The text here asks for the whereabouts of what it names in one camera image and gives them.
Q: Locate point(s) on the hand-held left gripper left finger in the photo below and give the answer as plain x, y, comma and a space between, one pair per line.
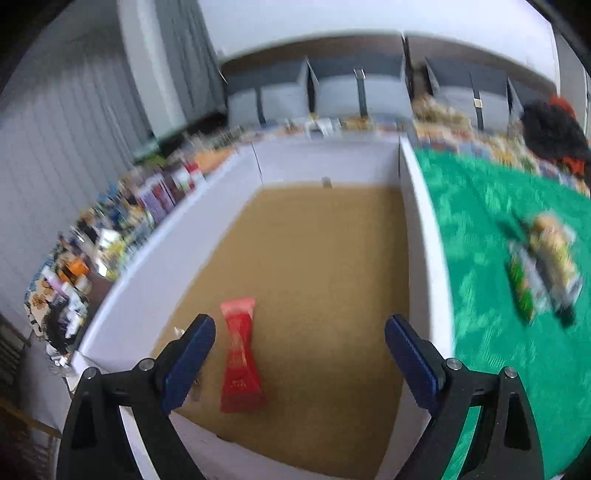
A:
189, 364

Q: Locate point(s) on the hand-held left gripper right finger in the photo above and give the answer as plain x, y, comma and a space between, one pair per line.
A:
415, 364

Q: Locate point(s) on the red snack packet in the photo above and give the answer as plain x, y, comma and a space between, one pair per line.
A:
240, 369

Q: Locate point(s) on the yellow snack packet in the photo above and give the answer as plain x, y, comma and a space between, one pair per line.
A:
554, 258

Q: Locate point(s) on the white cardboard box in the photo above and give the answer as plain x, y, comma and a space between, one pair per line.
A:
295, 159

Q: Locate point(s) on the green snack packet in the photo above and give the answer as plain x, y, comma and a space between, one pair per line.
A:
524, 286

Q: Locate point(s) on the green patterned tablecloth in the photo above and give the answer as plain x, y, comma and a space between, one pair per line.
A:
485, 207

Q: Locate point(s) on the row of assorted snack boxes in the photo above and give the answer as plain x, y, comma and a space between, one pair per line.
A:
152, 194

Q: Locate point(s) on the dark wooden furniture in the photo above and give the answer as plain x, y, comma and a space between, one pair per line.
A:
18, 415

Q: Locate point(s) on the pile of beige snack packets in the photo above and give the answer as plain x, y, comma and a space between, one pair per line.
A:
443, 115

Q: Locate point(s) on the black and red bag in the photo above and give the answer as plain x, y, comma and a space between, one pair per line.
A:
549, 129

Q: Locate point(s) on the grey curtain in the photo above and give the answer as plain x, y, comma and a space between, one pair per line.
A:
184, 60

